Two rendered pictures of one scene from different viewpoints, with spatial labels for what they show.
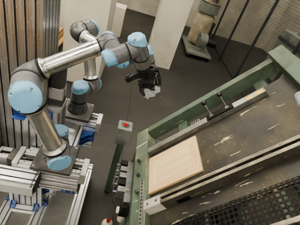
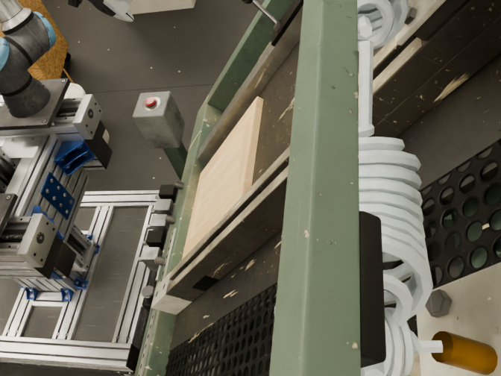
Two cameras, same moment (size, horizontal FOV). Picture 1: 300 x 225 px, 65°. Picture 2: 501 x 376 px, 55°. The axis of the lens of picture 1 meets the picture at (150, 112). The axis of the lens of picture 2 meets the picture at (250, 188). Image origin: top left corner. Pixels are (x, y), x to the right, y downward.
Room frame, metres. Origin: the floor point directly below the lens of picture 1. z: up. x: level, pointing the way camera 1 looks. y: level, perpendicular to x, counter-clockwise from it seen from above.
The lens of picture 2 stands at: (0.54, -0.76, 2.06)
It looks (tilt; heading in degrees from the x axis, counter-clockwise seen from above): 53 degrees down; 33
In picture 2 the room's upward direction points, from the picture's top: 19 degrees counter-clockwise
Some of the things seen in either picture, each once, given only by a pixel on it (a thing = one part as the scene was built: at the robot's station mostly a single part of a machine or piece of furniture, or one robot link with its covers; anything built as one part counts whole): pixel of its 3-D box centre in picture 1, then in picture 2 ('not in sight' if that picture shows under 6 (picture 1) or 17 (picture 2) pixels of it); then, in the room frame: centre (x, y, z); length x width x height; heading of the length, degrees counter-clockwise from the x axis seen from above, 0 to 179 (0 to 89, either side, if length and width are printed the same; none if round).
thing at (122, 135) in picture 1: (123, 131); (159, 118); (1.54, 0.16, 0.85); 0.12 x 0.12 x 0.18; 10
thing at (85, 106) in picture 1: (78, 103); (21, 91); (1.40, 0.54, 1.09); 0.15 x 0.15 x 0.10
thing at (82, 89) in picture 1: (80, 90); (2, 63); (1.41, 0.54, 1.20); 0.13 x 0.12 x 0.14; 165
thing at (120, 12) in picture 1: (112, 18); not in sight; (6.17, 1.73, 0.36); 0.58 x 0.45 x 0.72; 101
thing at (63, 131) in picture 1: (57, 137); not in sight; (0.91, 0.44, 1.20); 0.13 x 0.12 x 0.14; 32
